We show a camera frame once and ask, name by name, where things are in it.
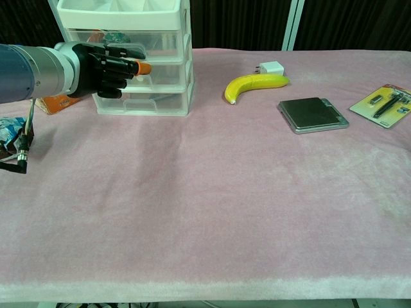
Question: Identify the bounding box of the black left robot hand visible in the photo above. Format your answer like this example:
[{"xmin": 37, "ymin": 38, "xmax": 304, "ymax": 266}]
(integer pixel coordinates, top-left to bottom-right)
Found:
[{"xmin": 66, "ymin": 41, "xmax": 152, "ymax": 99}]

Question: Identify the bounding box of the clear plastic drawer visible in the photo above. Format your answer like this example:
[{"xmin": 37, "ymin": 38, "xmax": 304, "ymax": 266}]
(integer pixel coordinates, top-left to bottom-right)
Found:
[
  {"xmin": 123, "ymin": 60, "xmax": 188, "ymax": 93},
  {"xmin": 66, "ymin": 28, "xmax": 186, "ymax": 60},
  {"xmin": 92, "ymin": 90, "xmax": 188, "ymax": 114}
]

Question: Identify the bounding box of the orange cardboard box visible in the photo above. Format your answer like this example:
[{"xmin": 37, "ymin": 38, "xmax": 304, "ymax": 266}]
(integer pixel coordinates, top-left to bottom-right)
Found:
[{"xmin": 34, "ymin": 95, "xmax": 83, "ymax": 116}]

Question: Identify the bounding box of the blue brown snack bag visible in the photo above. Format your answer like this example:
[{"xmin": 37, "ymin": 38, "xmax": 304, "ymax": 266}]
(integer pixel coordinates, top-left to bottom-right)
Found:
[{"xmin": 0, "ymin": 117, "xmax": 35, "ymax": 161}]

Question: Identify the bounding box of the black curtain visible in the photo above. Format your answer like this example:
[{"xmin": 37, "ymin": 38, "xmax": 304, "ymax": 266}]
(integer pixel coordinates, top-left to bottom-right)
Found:
[{"xmin": 0, "ymin": 0, "xmax": 411, "ymax": 52}]

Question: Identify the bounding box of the yellow banana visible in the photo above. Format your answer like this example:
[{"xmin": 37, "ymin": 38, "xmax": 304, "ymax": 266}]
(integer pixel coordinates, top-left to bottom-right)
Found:
[{"xmin": 223, "ymin": 73, "xmax": 291, "ymax": 105}]

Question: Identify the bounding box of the pink tablecloth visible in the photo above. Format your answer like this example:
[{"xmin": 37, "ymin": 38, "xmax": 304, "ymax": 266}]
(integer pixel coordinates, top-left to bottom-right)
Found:
[{"xmin": 0, "ymin": 47, "xmax": 411, "ymax": 304}]

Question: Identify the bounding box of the white charger plug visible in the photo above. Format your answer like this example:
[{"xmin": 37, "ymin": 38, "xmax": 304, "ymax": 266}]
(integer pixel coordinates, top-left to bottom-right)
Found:
[{"xmin": 251, "ymin": 61, "xmax": 286, "ymax": 76}]

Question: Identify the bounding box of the silver digital scale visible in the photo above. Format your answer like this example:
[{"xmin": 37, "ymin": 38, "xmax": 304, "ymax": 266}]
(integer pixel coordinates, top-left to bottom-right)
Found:
[{"xmin": 277, "ymin": 97, "xmax": 350, "ymax": 135}]

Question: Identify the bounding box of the razor blister pack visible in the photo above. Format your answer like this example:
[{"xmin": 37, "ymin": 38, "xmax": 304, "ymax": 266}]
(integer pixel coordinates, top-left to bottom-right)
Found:
[{"xmin": 349, "ymin": 83, "xmax": 411, "ymax": 129}]

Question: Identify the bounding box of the clear plastic drawer unit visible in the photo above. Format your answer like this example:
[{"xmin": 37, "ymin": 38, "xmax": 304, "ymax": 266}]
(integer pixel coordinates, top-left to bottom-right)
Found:
[{"xmin": 57, "ymin": 0, "xmax": 195, "ymax": 117}]

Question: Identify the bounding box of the arm cable with connector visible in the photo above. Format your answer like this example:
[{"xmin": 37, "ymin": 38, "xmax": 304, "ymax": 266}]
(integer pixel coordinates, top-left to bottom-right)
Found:
[{"xmin": 0, "ymin": 98, "xmax": 36, "ymax": 175}]

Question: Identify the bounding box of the white vertical post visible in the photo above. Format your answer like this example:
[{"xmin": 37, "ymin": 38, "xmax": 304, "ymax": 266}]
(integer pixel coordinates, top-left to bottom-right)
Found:
[{"xmin": 281, "ymin": 0, "xmax": 306, "ymax": 51}]

